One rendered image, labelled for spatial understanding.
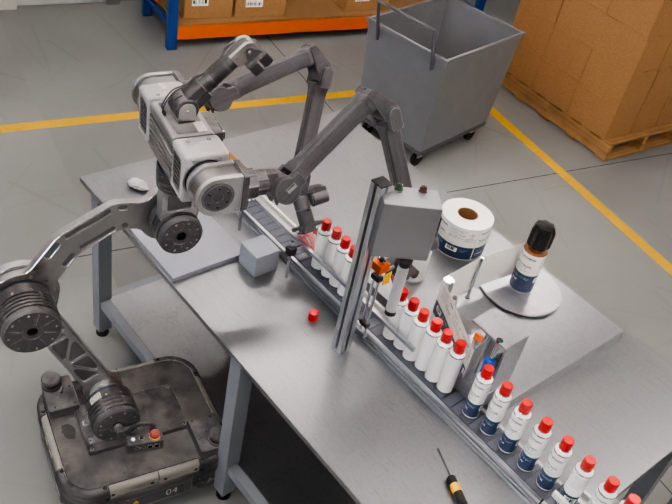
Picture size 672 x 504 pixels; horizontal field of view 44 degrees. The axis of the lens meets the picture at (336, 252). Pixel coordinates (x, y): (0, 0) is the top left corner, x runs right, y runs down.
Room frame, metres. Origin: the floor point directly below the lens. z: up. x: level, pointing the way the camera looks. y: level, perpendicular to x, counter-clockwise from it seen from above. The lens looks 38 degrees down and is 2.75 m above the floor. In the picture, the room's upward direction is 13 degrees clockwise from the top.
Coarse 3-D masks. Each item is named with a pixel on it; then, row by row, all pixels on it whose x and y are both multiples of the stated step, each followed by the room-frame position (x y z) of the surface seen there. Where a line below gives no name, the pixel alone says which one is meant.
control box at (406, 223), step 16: (416, 192) 1.95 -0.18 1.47; (432, 192) 1.96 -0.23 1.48; (384, 208) 1.86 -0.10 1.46; (400, 208) 1.87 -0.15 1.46; (416, 208) 1.88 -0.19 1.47; (432, 208) 1.89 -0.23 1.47; (384, 224) 1.86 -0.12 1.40; (400, 224) 1.87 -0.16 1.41; (416, 224) 1.88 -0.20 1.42; (432, 224) 1.89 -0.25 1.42; (384, 240) 1.86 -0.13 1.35; (400, 240) 1.87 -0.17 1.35; (416, 240) 1.88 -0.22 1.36; (432, 240) 1.89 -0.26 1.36; (384, 256) 1.87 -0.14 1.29; (400, 256) 1.87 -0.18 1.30; (416, 256) 1.88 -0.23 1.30
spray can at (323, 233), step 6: (324, 222) 2.24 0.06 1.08; (330, 222) 2.25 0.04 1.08; (318, 228) 2.26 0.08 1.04; (324, 228) 2.24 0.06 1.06; (330, 228) 2.25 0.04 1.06; (318, 234) 2.24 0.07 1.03; (324, 234) 2.23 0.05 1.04; (330, 234) 2.24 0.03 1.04; (318, 240) 2.23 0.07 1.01; (324, 240) 2.23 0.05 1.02; (318, 246) 2.23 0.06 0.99; (324, 246) 2.23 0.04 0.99; (318, 252) 2.23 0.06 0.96; (324, 252) 2.23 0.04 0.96; (312, 258) 2.24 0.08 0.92; (312, 264) 2.24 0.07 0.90; (318, 264) 2.23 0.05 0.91; (318, 270) 2.23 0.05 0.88
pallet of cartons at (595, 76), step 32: (544, 0) 5.78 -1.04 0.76; (576, 0) 5.59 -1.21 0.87; (608, 0) 5.41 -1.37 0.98; (640, 0) 5.24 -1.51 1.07; (544, 32) 5.72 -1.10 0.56; (576, 32) 5.52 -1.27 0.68; (608, 32) 5.34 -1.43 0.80; (640, 32) 5.17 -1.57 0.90; (512, 64) 5.85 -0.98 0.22; (544, 64) 5.64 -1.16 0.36; (576, 64) 5.45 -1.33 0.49; (608, 64) 5.27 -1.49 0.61; (640, 64) 5.15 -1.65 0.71; (544, 96) 5.57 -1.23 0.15; (576, 96) 5.37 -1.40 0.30; (608, 96) 5.20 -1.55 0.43; (640, 96) 5.25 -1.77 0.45; (576, 128) 5.31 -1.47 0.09; (608, 128) 5.12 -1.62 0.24; (640, 128) 5.37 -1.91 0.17
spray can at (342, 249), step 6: (342, 240) 2.17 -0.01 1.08; (348, 240) 2.17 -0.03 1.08; (342, 246) 2.17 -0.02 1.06; (348, 246) 2.17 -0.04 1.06; (336, 252) 2.17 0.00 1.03; (342, 252) 2.16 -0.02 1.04; (348, 252) 2.16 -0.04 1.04; (336, 258) 2.16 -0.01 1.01; (342, 258) 2.15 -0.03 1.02; (336, 264) 2.16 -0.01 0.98; (342, 264) 2.16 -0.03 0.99; (336, 270) 2.16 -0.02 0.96; (330, 276) 2.17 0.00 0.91; (330, 282) 2.16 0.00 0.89; (336, 282) 2.15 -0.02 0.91
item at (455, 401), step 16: (256, 208) 2.51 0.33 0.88; (272, 224) 2.43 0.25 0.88; (288, 240) 2.36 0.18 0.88; (304, 256) 2.29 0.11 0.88; (320, 272) 2.22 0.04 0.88; (336, 288) 2.16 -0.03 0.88; (400, 352) 1.92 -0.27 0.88; (432, 384) 1.81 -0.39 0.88; (448, 400) 1.76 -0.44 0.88; (464, 400) 1.77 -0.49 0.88; (464, 416) 1.71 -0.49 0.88; (480, 416) 1.72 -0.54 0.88; (480, 432) 1.66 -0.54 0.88; (496, 432) 1.67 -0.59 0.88; (496, 448) 1.61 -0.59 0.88; (512, 464) 1.57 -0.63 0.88; (528, 480) 1.52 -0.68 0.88; (544, 496) 1.48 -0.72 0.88
